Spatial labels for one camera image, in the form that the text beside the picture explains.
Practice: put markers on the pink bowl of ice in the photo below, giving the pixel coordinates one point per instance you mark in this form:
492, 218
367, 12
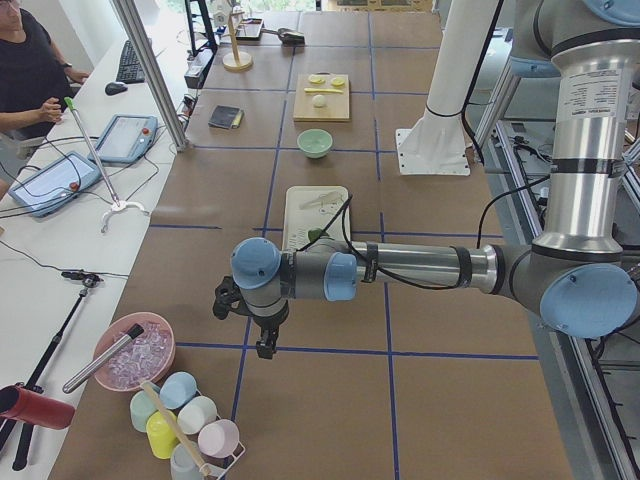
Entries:
148, 357

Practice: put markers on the grey folded cloth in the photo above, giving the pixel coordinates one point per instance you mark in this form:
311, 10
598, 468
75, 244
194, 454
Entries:
226, 117

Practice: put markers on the wooden cutting board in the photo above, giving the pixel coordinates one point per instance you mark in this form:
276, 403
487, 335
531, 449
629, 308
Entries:
338, 105

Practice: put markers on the black keyboard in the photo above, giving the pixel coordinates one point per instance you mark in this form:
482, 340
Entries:
130, 70

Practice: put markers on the green ceramic bowl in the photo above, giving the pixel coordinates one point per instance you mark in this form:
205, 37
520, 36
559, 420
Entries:
315, 143

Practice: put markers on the white cup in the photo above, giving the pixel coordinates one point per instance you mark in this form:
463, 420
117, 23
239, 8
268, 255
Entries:
196, 414

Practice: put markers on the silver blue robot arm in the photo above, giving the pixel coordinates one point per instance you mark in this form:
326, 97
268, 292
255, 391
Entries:
571, 275

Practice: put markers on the wooden mug tree stand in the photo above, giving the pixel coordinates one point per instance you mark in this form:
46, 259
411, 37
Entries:
236, 60

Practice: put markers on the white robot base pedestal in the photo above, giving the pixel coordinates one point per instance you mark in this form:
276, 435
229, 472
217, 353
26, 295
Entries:
435, 145

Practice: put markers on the yellow plastic knife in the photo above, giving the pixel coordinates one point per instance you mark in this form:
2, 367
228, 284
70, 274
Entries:
309, 90

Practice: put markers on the white steamed bun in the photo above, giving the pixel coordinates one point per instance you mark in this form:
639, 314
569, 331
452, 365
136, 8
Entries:
319, 101

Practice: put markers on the blue cup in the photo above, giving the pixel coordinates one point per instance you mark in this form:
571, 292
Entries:
178, 389

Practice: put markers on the black computer mouse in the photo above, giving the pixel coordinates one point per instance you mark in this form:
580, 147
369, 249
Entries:
115, 88

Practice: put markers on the person in black shirt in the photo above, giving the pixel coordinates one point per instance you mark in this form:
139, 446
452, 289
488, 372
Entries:
36, 78

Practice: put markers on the cream bear tray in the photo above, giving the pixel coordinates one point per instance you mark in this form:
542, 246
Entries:
308, 208

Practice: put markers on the grey cup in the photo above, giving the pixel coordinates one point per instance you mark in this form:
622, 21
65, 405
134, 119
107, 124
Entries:
182, 466

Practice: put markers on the metal scoop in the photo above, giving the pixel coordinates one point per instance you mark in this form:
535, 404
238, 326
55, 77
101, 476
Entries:
287, 37

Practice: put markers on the black tripod stick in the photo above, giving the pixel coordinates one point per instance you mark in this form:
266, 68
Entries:
89, 281

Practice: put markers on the yellow cup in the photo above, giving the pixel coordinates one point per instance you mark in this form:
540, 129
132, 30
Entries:
161, 438

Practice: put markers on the teach pendant tablet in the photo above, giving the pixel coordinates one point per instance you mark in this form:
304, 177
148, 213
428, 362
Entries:
54, 186
126, 138

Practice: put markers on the steel tube with brush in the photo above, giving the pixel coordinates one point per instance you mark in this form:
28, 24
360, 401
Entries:
90, 369

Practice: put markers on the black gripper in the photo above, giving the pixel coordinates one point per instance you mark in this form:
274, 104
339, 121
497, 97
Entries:
268, 326

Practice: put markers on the green cup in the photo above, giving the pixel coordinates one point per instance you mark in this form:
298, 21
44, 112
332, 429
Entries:
141, 408

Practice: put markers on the reacher grabber stick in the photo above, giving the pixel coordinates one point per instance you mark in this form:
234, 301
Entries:
118, 205

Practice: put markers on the white wire cup rack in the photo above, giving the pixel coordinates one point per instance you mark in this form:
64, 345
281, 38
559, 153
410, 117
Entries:
233, 456

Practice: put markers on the pink cup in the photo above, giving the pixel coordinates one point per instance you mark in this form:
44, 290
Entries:
219, 439

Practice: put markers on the aluminium frame post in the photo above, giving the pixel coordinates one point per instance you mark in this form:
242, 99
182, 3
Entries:
153, 32

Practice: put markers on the red cylinder bottle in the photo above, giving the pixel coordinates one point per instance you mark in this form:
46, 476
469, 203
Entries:
19, 403

